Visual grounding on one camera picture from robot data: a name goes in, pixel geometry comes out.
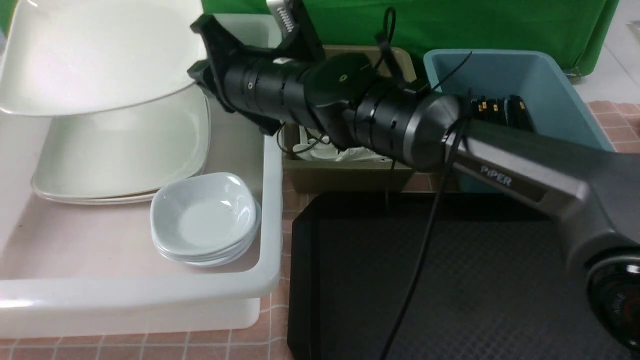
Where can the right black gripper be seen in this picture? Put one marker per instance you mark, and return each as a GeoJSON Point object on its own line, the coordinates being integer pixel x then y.
{"type": "Point", "coordinates": [260, 84]}

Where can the large white square rice plate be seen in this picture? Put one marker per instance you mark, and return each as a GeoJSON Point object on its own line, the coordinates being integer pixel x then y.
{"type": "Point", "coordinates": [68, 57]}

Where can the small white dish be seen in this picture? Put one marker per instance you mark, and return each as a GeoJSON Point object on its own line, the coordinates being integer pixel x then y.
{"type": "Point", "coordinates": [188, 192]}
{"type": "Point", "coordinates": [206, 235]}

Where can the small white dish front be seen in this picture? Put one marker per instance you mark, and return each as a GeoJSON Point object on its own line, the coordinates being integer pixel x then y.
{"type": "Point", "coordinates": [206, 235]}

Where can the right dark grey robot arm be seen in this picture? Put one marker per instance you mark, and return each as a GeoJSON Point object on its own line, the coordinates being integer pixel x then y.
{"type": "Point", "coordinates": [592, 194]}

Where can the top white plate in tub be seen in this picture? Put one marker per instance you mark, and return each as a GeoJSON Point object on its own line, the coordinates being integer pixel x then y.
{"type": "Point", "coordinates": [125, 145]}

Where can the white plate in tub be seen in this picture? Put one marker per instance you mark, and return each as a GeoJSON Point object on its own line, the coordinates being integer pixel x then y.
{"type": "Point", "coordinates": [100, 201]}
{"type": "Point", "coordinates": [125, 145]}

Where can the lower white plate in tub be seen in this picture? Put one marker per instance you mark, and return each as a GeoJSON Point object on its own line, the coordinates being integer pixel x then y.
{"type": "Point", "coordinates": [100, 201]}

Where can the pile of white spoons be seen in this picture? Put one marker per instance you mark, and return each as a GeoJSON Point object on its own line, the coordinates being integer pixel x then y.
{"type": "Point", "coordinates": [313, 146]}

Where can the olive plastic spoon bin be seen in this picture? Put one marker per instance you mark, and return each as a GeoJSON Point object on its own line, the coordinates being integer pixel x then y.
{"type": "Point", "coordinates": [314, 177]}

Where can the top small dish in tub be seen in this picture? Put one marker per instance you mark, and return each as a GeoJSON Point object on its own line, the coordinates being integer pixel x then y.
{"type": "Point", "coordinates": [166, 254]}

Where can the small dish in tub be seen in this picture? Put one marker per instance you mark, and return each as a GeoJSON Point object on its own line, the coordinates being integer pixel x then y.
{"type": "Point", "coordinates": [166, 254]}
{"type": "Point", "coordinates": [222, 261]}

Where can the lower small dish in tub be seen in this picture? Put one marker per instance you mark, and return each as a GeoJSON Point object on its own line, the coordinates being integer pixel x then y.
{"type": "Point", "coordinates": [222, 261]}

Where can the large white plastic tub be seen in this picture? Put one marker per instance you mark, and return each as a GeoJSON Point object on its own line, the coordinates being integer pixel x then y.
{"type": "Point", "coordinates": [87, 270]}

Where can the black plastic serving tray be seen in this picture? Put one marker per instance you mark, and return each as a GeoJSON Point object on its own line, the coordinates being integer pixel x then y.
{"type": "Point", "coordinates": [493, 286]}

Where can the bundle of black chopsticks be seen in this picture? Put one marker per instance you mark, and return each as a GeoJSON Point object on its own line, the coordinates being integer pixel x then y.
{"type": "Point", "coordinates": [511, 112]}

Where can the blue plastic chopstick bin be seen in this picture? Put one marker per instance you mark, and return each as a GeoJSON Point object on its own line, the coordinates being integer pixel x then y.
{"type": "Point", "coordinates": [550, 80]}

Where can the green backdrop cloth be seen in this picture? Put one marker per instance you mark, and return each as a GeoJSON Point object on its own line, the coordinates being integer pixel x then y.
{"type": "Point", "coordinates": [571, 31]}

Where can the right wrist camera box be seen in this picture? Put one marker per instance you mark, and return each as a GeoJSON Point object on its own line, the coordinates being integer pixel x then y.
{"type": "Point", "coordinates": [292, 25]}

